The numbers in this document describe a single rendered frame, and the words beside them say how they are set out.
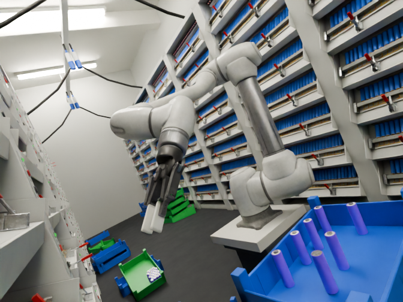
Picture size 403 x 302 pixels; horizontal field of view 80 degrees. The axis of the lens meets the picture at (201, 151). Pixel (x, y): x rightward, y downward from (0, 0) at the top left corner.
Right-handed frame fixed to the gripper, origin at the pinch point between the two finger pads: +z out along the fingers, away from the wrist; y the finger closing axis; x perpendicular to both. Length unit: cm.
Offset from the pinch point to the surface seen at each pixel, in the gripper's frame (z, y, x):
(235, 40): -137, 11, -34
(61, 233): -5, 78, 0
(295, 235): 3.4, -29.6, -13.1
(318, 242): 3.0, -31.1, -19.6
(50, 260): 12.8, 12.0, 15.4
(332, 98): -82, -29, -68
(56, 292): 18.1, 12.3, 11.4
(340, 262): 7.8, -36.0, -15.7
